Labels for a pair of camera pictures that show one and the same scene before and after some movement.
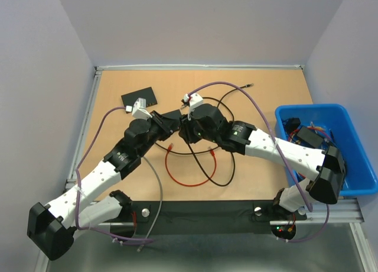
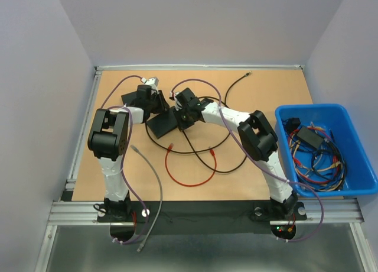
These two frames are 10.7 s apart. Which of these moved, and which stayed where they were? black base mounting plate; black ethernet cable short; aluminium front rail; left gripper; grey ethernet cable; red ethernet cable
Moved: left gripper; black ethernet cable short
Stayed: black base mounting plate; grey ethernet cable; red ethernet cable; aluminium front rail
